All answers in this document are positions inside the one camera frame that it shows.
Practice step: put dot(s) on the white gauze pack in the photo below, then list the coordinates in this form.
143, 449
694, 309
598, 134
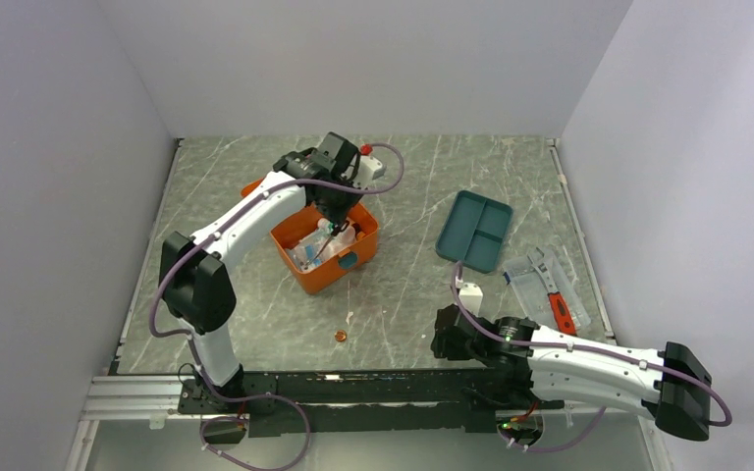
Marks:
306, 247

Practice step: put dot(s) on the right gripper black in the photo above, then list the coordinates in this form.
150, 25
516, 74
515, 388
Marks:
443, 347

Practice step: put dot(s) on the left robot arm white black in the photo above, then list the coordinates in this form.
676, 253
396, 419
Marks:
195, 270

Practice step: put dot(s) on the clear plastic case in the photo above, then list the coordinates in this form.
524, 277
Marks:
544, 292

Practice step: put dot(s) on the black handled scissors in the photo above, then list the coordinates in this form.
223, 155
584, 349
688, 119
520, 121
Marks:
338, 228

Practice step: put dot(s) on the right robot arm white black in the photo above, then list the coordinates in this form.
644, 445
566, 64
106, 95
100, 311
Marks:
537, 363

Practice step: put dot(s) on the orange medicine box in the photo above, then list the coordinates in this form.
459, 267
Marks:
304, 222

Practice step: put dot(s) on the white green medicine bottle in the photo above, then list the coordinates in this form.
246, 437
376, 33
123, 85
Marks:
324, 228

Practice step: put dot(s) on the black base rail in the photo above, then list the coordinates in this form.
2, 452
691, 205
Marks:
471, 399

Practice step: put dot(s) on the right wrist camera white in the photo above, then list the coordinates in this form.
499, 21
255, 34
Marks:
471, 296

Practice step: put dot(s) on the teal plastic tray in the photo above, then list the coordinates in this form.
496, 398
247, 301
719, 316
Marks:
475, 232

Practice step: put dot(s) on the red handled adjustable wrench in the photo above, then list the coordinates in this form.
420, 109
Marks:
546, 266

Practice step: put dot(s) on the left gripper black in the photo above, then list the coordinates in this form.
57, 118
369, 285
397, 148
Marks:
339, 215

